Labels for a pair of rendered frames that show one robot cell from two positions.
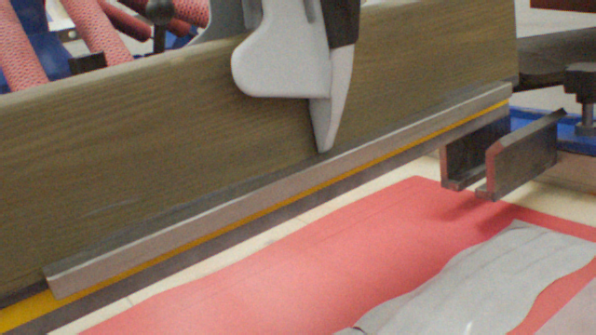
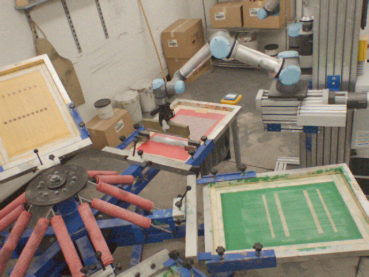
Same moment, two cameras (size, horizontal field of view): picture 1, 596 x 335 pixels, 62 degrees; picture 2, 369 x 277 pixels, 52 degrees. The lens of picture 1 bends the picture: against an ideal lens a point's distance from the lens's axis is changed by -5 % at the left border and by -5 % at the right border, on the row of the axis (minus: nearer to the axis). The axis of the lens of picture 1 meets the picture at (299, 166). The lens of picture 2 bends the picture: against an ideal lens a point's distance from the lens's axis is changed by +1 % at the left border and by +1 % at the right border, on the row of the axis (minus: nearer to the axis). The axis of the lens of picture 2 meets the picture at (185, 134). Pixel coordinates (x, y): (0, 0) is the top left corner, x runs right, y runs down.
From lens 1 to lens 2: 2.56 m
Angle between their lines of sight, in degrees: 96
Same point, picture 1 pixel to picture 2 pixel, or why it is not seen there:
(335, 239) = (154, 150)
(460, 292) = (165, 139)
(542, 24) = not seen: outside the picture
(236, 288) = (165, 153)
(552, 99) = not seen: outside the picture
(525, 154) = (145, 134)
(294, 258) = (158, 151)
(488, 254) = (158, 139)
